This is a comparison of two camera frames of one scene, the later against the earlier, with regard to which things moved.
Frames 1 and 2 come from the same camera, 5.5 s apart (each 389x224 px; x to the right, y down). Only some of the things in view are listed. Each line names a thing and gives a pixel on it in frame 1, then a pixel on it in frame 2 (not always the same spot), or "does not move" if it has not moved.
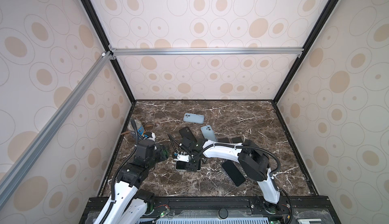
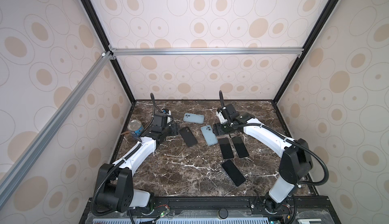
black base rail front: [308, 210] does not move
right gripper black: [191, 167] to [217, 129]
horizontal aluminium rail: [125, 51] does not move
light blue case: [208, 133] does not move
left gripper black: [163, 153] to [174, 129]
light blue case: [194, 118] does not move
